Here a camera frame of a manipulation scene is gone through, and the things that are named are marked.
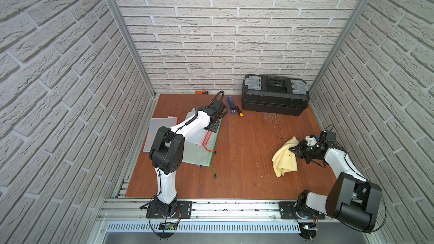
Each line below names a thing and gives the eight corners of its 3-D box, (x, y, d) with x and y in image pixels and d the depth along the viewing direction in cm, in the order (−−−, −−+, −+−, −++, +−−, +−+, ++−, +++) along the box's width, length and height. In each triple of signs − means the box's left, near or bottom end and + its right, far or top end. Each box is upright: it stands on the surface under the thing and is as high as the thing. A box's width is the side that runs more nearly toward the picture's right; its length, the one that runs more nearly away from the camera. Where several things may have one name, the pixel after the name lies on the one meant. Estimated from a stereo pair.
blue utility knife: (231, 114, 111) (231, 111, 108) (226, 99, 120) (226, 95, 117) (236, 114, 111) (237, 110, 108) (232, 98, 120) (232, 94, 117)
